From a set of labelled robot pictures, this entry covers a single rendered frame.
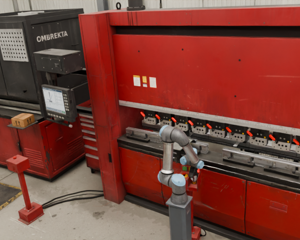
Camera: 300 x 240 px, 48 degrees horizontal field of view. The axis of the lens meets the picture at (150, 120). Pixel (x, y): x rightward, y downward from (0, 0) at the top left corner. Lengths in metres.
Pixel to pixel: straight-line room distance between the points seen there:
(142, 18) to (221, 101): 1.12
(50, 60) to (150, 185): 1.79
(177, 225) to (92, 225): 1.34
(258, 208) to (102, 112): 1.93
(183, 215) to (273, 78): 1.38
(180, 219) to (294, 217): 1.03
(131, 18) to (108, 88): 0.81
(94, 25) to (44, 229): 2.37
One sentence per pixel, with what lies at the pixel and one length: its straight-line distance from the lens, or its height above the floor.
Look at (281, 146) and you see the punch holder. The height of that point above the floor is 1.13.
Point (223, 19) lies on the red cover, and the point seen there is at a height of 2.22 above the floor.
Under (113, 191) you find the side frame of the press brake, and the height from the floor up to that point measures 0.18.
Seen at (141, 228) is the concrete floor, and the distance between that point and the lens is 3.95.
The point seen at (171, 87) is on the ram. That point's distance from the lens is 3.40.
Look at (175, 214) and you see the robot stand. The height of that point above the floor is 0.68.
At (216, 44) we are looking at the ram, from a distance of 3.08.
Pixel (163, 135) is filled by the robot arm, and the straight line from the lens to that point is 2.80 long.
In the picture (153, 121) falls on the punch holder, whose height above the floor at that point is 1.14.
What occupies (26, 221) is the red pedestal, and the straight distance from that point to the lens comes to 4.42.
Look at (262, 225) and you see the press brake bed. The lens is 3.52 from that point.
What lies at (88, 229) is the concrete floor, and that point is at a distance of 4.06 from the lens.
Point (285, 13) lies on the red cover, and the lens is 2.85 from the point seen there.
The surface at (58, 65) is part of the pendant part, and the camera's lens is 3.53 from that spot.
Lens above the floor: 2.51
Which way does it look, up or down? 22 degrees down
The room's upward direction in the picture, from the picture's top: 4 degrees counter-clockwise
